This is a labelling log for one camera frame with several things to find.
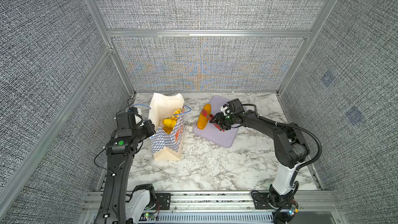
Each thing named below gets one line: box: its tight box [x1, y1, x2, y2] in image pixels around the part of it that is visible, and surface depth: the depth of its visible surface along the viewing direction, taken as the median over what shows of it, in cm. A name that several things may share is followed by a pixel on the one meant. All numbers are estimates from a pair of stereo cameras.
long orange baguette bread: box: [196, 103, 212, 130], surface depth 100 cm
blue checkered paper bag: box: [148, 92, 186, 161], surface depth 85 cm
